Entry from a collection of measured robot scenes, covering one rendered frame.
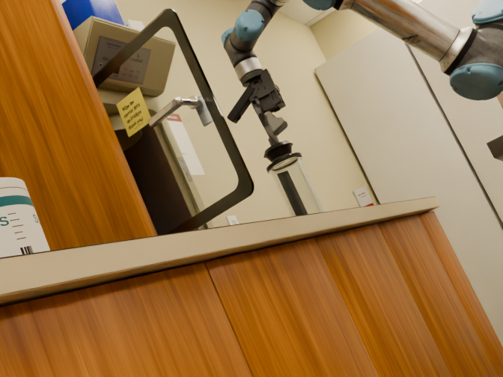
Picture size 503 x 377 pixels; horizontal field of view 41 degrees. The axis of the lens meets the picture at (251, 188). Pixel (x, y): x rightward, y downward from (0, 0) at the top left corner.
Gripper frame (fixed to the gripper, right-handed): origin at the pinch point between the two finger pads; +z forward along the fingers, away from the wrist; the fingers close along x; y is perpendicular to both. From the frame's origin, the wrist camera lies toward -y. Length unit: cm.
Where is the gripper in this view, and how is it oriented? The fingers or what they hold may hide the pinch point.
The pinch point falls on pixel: (273, 141)
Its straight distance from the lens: 192.2
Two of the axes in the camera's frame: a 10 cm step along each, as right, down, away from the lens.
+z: 4.0, 9.0, -1.9
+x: 2.4, 0.9, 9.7
